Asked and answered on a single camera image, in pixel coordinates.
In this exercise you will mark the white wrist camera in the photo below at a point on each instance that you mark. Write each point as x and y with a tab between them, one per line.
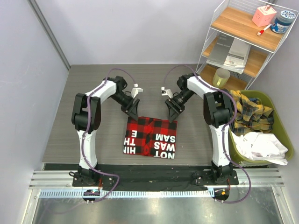
136	90
166	92

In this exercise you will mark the grey booklets stack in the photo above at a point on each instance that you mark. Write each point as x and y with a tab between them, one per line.
229	53

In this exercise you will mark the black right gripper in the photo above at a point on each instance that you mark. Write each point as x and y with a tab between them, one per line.
174	109

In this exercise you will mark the red white marker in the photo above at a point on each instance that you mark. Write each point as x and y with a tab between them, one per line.
263	30

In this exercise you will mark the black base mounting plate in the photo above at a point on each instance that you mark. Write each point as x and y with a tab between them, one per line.
152	178

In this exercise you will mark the red black plaid shirt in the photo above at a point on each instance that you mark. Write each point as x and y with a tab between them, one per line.
150	137

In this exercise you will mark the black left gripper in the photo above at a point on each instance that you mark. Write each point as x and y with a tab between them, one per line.
131	109

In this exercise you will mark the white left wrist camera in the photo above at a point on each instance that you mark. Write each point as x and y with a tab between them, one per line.
136	90

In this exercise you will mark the green laundry basket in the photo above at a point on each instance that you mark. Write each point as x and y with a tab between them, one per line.
277	129

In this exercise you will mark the aluminium rail frame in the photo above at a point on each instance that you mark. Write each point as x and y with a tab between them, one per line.
250	177

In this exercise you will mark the white shirt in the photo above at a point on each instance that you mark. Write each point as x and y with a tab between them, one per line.
258	146

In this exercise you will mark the white slotted cable duct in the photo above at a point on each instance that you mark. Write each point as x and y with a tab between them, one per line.
90	193

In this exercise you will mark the yellow green plastic cup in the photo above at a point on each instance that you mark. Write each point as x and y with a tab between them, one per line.
220	78

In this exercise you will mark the pink cube box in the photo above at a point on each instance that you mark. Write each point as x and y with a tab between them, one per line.
263	15

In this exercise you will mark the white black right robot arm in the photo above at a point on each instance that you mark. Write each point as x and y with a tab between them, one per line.
217	112

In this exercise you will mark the yellow plaid shirt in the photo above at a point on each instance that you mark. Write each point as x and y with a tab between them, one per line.
252	116

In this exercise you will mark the blue lidded jar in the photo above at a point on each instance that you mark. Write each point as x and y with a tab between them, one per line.
283	21

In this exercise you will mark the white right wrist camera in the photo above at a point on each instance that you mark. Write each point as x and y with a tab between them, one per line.
166	92

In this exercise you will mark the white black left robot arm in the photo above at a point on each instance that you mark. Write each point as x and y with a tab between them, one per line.
86	117

